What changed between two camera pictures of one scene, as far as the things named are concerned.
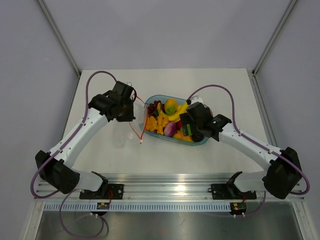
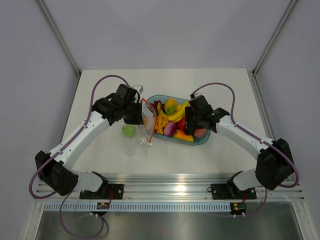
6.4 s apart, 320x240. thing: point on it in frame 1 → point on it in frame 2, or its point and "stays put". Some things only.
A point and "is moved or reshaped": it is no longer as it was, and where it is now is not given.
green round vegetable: [189, 129] is moved or reshaped
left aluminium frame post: [65, 48] stays put
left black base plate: [106, 191] stays put
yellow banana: [181, 109] stays put
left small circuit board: [103, 205] stays put
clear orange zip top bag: [129, 134] → [149, 117]
